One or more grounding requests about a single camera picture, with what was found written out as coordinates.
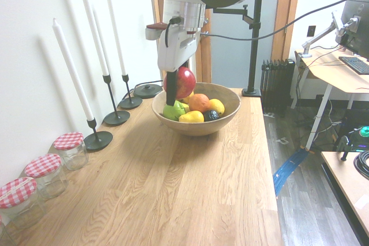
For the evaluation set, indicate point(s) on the wooden fruit bowl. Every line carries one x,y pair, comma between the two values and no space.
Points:
199,129

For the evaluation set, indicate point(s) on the light wooden office desk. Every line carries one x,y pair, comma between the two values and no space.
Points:
331,76

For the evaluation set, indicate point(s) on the black wall plate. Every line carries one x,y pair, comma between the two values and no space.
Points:
311,30

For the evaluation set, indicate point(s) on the blue tape floor strip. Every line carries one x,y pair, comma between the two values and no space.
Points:
285,174

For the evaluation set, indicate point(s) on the orange fruit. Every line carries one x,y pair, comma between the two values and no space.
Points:
199,102

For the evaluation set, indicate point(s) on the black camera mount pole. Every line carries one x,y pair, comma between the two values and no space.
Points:
254,56

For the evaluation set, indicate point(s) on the round lit stop button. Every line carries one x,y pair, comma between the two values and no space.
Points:
365,131

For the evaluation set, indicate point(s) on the yellow pear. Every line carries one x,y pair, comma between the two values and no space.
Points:
191,117

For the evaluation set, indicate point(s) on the maroon white wrist camera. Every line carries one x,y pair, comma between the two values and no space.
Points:
152,31

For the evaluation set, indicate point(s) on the glass jar checkered lid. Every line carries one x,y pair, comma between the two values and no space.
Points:
47,175
4,233
70,149
20,200

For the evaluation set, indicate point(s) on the black table clamp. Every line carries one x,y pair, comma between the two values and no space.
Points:
345,148

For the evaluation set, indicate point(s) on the tallest white taper candle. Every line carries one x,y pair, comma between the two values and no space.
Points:
95,33

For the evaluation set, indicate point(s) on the empty black candle holder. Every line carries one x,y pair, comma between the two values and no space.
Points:
148,91

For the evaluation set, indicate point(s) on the frosted glass door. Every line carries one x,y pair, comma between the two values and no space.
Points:
230,64

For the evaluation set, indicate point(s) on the black oil radiator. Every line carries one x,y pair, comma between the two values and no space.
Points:
278,81

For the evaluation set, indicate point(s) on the red apple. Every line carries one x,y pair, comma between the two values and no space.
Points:
186,81

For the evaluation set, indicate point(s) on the small yellow lemon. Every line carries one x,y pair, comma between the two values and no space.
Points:
217,106

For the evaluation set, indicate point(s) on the light wooden side table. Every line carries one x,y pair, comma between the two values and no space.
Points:
348,182

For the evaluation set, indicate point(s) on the tall black candle holder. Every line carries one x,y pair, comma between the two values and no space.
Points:
116,118

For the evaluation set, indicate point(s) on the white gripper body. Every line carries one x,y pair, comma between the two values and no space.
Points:
176,50

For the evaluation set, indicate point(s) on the medium black candle holder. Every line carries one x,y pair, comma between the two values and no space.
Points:
131,103

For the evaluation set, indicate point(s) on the thick white taper candle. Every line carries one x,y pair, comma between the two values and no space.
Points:
73,70

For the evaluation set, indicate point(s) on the wooden door frame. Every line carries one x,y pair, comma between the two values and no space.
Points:
284,12

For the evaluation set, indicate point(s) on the short white taper candle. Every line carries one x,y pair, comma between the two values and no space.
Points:
116,35

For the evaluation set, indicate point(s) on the green apple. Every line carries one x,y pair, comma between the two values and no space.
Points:
173,112

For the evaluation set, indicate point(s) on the black computer keyboard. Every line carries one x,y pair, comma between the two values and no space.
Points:
356,64

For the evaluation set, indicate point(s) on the black computer monitor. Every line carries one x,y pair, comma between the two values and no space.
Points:
359,7

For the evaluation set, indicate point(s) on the short black candle holder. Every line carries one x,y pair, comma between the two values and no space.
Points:
98,140

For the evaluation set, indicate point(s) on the dark avocado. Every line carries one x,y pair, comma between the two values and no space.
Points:
212,115

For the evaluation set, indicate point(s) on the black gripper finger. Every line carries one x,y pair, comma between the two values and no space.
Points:
187,64
172,87

